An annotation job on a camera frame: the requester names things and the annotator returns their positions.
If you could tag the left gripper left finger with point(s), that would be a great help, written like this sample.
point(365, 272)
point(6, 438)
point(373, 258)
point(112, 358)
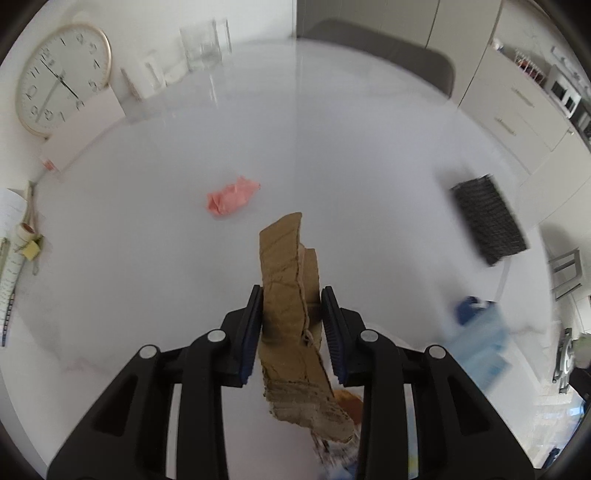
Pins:
point(124, 433)

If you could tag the pink crumpled paper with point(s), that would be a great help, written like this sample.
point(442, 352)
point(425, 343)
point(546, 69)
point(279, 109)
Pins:
point(231, 197)

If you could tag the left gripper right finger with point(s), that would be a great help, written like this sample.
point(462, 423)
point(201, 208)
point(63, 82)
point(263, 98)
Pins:
point(459, 433)

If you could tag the metal frame stool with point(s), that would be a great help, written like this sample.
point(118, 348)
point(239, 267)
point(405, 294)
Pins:
point(567, 273)

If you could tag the blue plastic bag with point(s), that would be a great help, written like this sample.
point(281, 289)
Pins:
point(482, 339)

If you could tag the grey dining chair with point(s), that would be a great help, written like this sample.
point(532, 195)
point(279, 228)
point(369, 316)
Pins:
point(432, 66)

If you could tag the clear glass cup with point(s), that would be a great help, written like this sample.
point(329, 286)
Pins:
point(205, 44)

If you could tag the round white wall clock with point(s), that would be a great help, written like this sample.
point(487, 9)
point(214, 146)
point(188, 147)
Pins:
point(69, 67)

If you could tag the paper stack with pens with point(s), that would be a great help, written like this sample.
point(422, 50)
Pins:
point(17, 234)

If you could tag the microwave oven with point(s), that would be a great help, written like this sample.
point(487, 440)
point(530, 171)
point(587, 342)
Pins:
point(569, 101)

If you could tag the stroller with blue bag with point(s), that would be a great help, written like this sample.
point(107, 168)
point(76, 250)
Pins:
point(571, 353)

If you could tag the torn brown red cardboard box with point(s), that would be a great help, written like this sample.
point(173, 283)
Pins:
point(296, 384)

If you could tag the white drawer cabinet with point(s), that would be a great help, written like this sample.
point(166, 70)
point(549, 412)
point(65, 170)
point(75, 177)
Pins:
point(552, 159)

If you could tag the black mesh pad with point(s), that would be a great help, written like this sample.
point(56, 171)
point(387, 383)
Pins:
point(490, 221)

